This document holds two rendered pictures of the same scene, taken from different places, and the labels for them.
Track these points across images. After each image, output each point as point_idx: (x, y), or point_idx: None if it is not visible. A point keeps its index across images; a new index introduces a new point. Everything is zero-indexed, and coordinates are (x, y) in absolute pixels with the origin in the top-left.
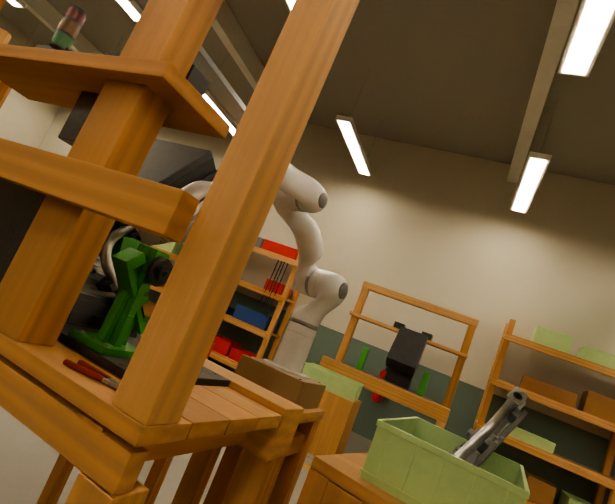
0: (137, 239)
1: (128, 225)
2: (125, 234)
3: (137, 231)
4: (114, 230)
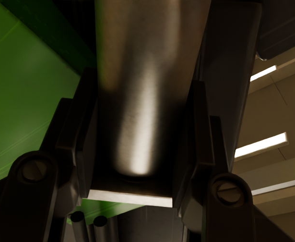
0: (4, 181)
1: (188, 163)
2: (107, 92)
3: (82, 196)
4: (208, 8)
